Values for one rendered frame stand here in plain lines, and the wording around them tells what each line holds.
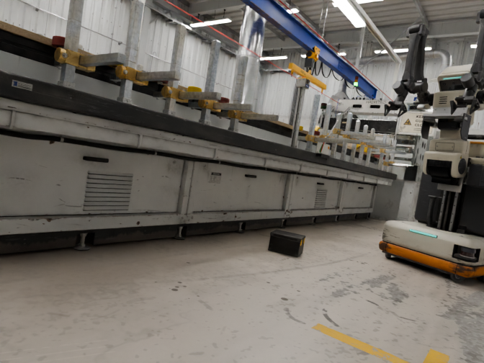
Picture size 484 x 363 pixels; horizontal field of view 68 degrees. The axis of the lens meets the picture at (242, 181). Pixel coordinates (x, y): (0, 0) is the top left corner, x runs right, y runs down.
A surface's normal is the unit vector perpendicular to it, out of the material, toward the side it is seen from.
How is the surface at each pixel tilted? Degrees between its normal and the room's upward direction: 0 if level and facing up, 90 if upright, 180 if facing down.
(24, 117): 90
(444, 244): 90
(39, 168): 92
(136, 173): 90
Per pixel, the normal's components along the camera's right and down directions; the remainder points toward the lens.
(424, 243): -0.81, -0.10
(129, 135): 0.79, 0.15
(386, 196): -0.59, -0.05
